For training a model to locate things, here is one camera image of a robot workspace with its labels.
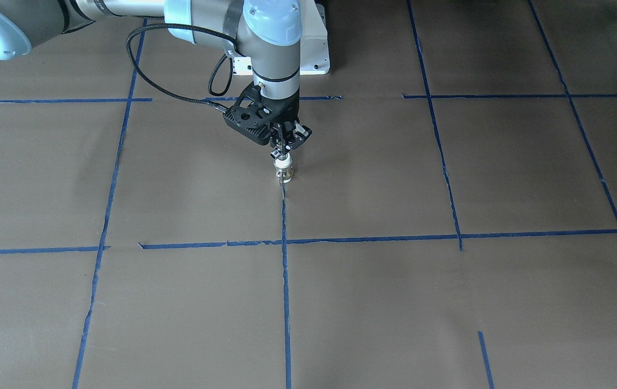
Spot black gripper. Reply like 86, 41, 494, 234
224, 84, 312, 155

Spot small metal pipe fitting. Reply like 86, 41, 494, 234
271, 149, 291, 160

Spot brass PPR valve white ends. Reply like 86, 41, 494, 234
273, 153, 294, 185

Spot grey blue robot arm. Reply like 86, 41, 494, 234
0, 1, 311, 158

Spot brown paper table cover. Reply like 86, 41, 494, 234
0, 1, 617, 388

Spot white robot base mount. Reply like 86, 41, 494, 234
231, 3, 331, 76

